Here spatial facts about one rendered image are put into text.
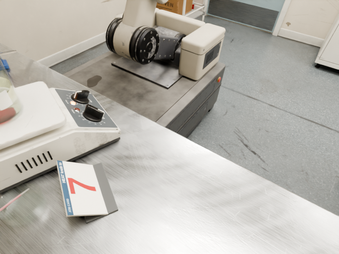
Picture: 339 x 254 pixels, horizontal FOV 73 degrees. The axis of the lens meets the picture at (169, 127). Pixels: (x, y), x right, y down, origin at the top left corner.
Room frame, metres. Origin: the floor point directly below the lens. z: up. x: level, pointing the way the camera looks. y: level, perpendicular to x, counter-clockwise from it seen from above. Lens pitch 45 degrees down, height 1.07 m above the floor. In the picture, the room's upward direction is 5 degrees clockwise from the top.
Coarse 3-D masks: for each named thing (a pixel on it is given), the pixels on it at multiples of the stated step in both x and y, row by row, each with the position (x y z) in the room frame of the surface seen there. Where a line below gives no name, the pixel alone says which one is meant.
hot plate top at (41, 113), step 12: (36, 84) 0.31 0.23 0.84; (24, 96) 0.27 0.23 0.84; (36, 96) 0.28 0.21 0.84; (48, 96) 0.28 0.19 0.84; (24, 108) 0.25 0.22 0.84; (36, 108) 0.25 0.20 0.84; (48, 108) 0.25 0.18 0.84; (60, 108) 0.25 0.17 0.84; (24, 120) 0.22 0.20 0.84; (36, 120) 0.22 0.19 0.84; (48, 120) 0.23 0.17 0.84; (60, 120) 0.23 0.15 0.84; (0, 132) 0.20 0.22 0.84; (12, 132) 0.20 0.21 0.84; (24, 132) 0.20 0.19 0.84; (36, 132) 0.20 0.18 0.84; (0, 144) 0.18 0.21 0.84; (12, 144) 0.18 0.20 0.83
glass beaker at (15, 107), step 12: (0, 60) 0.24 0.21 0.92; (0, 72) 0.23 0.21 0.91; (0, 84) 0.23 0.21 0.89; (12, 84) 0.25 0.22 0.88; (0, 96) 0.22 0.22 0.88; (12, 96) 0.23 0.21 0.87; (0, 108) 0.21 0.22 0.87; (12, 108) 0.22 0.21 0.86; (0, 120) 0.21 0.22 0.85; (12, 120) 0.22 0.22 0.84
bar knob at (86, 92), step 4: (76, 92) 0.32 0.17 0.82; (80, 92) 0.32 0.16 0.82; (84, 92) 0.33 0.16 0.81; (88, 92) 0.34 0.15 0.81; (72, 96) 0.32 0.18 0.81; (76, 96) 0.31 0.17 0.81; (80, 96) 0.32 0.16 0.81; (84, 96) 0.33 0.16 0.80; (76, 100) 0.31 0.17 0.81; (80, 100) 0.32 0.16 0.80; (84, 100) 0.32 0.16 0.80; (88, 100) 0.33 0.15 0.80
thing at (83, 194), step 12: (72, 168) 0.19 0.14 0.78; (84, 168) 0.20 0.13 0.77; (72, 180) 0.17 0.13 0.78; (84, 180) 0.18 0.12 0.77; (72, 192) 0.15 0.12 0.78; (84, 192) 0.16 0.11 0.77; (96, 192) 0.16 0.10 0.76; (72, 204) 0.13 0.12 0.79; (84, 204) 0.14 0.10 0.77; (96, 204) 0.14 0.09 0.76
